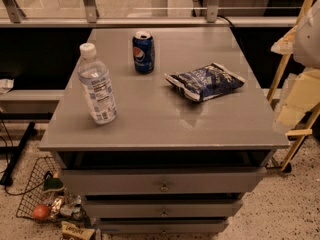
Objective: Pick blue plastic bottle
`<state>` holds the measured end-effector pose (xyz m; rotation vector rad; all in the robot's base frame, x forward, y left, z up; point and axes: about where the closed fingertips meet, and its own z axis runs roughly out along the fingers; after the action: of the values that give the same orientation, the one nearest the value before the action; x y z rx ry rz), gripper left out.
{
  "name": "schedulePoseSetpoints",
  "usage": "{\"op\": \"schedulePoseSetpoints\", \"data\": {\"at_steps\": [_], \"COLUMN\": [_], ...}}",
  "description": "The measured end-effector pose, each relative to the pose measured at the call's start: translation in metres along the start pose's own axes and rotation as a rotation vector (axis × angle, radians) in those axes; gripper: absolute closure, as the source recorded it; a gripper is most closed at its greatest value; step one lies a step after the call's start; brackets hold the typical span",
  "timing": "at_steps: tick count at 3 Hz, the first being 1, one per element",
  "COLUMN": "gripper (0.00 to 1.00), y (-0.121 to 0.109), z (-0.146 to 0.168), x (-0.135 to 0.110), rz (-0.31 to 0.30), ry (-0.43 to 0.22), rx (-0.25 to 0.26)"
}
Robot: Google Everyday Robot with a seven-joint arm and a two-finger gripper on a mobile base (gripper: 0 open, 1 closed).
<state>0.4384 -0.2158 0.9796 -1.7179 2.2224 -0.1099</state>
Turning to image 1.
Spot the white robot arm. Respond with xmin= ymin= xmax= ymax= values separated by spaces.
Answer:
xmin=293 ymin=0 xmax=320 ymax=69

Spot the clear plastic water bottle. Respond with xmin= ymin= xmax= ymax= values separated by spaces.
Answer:
xmin=77 ymin=43 xmax=117 ymax=125

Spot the grey drawer cabinet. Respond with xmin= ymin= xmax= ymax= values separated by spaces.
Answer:
xmin=40 ymin=27 xmax=288 ymax=222

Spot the blue chip bag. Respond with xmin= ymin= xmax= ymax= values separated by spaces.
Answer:
xmin=165 ymin=63 xmax=245 ymax=102

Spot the blue Pepsi soda can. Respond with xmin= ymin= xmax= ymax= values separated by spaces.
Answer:
xmin=132 ymin=31 xmax=155 ymax=74

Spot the top grey drawer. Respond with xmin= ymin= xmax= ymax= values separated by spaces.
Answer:
xmin=59 ymin=167 xmax=266 ymax=195

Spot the grey drawer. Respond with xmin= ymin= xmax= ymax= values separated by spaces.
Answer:
xmin=59 ymin=167 xmax=266 ymax=195
xmin=83 ymin=199 xmax=243 ymax=218
xmin=99 ymin=219 xmax=228 ymax=234

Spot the middle grey drawer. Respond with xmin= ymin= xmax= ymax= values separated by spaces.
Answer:
xmin=83 ymin=199 xmax=243 ymax=218

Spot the bottom grey drawer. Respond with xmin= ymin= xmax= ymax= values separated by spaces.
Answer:
xmin=99 ymin=219 xmax=228 ymax=234

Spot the crumpled silver wrapper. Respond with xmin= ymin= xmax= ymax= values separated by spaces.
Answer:
xmin=49 ymin=196 xmax=85 ymax=221

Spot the green sponge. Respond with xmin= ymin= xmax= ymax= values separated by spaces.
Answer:
xmin=43 ymin=178 xmax=64 ymax=193

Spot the yellow snack bag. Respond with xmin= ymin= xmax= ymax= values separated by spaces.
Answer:
xmin=61 ymin=221 xmax=95 ymax=240

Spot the black metal stand leg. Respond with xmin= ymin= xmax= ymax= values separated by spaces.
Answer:
xmin=0 ymin=112 xmax=53 ymax=186

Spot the red apple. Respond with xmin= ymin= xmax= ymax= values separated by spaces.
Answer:
xmin=32 ymin=204 xmax=51 ymax=220

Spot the white crumpled paper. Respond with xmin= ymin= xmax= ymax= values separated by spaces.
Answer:
xmin=0 ymin=79 xmax=14 ymax=94

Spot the black cable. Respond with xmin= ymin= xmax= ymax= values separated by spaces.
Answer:
xmin=0 ymin=118 xmax=54 ymax=197

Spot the black wire basket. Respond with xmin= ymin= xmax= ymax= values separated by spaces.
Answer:
xmin=16 ymin=157 xmax=86 ymax=223

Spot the metal railing frame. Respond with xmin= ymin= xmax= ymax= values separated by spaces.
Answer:
xmin=1 ymin=0 xmax=296 ymax=28

